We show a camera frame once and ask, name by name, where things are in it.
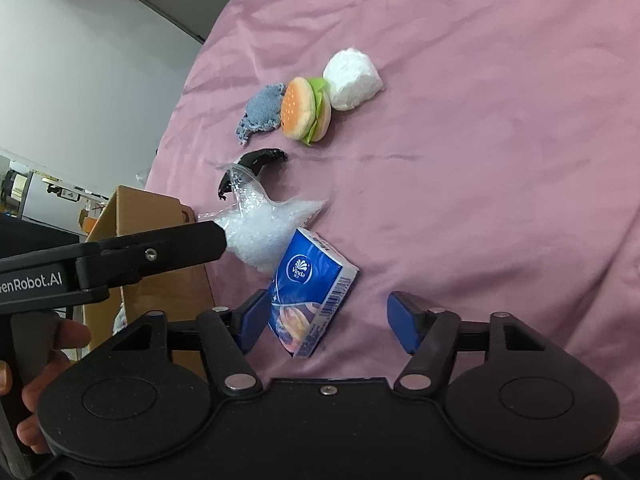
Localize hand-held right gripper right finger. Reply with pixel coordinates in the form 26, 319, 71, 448
387, 290, 557, 394

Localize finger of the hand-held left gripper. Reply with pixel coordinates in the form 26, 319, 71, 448
75, 220, 228, 302

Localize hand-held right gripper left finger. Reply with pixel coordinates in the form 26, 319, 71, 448
94, 287, 274, 395

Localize cardboard box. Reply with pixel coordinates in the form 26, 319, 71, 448
82, 185, 217, 381

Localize blue tissue packet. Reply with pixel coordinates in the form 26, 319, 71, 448
266, 227, 360, 359

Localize clear plastic bag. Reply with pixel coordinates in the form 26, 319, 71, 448
197, 162, 328, 275

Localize black hair claw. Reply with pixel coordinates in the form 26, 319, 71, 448
217, 148, 289, 202

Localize blue denim cloth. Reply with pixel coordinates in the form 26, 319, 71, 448
236, 84, 288, 147

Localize burger plush toy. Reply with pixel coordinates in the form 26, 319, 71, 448
280, 76, 333, 147

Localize white soft ball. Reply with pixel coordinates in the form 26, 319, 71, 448
322, 47, 385, 112

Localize person's left hand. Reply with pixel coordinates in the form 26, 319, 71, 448
16, 319, 94, 456

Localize cluttered shelf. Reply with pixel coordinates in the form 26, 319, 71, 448
0, 147, 111, 233

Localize grey wardrobe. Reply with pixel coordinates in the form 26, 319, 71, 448
95, 0, 251, 45

